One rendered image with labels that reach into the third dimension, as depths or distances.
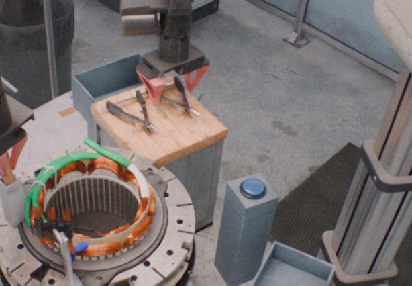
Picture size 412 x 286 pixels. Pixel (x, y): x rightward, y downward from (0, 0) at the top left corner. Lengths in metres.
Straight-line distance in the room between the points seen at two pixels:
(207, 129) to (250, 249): 0.24
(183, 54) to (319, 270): 0.45
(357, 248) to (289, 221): 1.35
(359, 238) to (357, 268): 0.08
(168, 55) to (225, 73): 2.05
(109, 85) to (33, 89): 1.31
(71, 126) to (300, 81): 1.82
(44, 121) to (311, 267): 0.89
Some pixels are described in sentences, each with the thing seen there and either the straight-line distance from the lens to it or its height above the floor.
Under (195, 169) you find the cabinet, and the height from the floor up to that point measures 0.99.
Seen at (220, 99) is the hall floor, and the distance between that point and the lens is 2.96.
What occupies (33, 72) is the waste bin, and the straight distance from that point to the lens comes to 2.58.
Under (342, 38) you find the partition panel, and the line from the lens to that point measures 3.31.
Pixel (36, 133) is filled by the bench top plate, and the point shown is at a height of 0.78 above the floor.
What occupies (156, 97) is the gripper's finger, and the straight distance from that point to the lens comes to 1.14.
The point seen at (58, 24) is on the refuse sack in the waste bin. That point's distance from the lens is 2.47.
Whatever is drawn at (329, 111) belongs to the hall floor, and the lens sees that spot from 3.03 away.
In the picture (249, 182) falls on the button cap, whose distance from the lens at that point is 1.08.
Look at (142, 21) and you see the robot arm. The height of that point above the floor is 1.27.
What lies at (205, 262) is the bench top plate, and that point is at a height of 0.78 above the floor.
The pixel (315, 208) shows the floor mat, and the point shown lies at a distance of 2.50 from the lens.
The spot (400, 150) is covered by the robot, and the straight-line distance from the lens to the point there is 0.94.
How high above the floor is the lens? 1.81
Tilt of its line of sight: 43 degrees down
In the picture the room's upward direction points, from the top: 6 degrees clockwise
